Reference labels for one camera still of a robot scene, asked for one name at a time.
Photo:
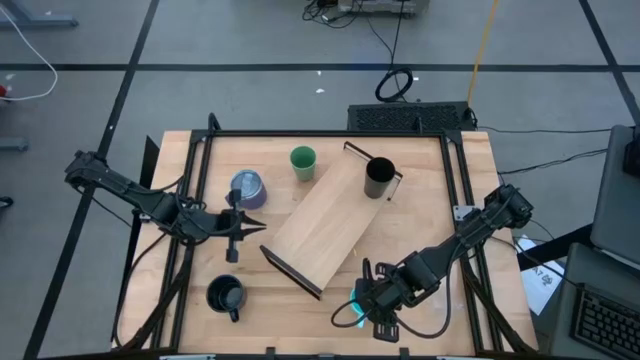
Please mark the grey power strip box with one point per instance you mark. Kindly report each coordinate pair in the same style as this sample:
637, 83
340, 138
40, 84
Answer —
375, 6

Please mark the wooden tray board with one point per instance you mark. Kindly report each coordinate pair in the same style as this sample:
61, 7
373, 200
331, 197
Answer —
325, 220

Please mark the black device on desk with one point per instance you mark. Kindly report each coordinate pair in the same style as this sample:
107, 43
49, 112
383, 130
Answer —
632, 160

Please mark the purple tumbler with lid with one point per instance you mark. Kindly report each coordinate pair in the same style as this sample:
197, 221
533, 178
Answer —
250, 190

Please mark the dark blue mug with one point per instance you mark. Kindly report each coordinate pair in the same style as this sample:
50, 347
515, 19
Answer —
226, 295

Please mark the grey table leg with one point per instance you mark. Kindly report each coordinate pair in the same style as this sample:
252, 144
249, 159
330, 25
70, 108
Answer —
40, 21

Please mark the grey floor foot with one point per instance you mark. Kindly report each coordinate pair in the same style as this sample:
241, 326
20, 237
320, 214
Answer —
12, 145

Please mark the teal ceramic mug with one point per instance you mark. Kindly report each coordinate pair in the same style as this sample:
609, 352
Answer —
353, 307

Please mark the white paper sheet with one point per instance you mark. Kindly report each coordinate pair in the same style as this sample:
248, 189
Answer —
542, 285

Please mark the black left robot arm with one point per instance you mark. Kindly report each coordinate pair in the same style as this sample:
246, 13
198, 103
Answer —
125, 190

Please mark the small red object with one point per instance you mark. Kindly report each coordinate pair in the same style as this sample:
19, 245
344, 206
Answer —
3, 91

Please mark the grey side desk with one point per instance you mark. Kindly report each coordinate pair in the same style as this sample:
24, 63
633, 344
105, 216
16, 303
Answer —
575, 270

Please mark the grey metal mounting plate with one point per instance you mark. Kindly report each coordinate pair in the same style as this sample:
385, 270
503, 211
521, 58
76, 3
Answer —
461, 212

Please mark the tall black cup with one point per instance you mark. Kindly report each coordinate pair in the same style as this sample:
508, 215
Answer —
379, 175

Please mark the green plastic cup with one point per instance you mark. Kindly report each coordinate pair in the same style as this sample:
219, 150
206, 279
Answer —
303, 160

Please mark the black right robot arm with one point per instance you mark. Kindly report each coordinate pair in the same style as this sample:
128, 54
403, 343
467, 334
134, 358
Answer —
475, 230

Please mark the black metal table frame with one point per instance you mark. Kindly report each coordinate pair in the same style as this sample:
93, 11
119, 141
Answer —
325, 133

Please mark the black keyboard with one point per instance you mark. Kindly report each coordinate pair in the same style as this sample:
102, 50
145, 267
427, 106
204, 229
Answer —
605, 325

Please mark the black table clamp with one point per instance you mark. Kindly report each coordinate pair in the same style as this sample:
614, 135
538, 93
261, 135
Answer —
270, 353
404, 353

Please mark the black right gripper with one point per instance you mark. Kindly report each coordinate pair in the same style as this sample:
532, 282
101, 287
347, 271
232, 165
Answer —
385, 295

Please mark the grey flat monitor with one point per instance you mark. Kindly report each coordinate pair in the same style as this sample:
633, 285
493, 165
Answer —
615, 200

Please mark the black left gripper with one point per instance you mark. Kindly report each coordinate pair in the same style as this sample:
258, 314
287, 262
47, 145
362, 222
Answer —
222, 227

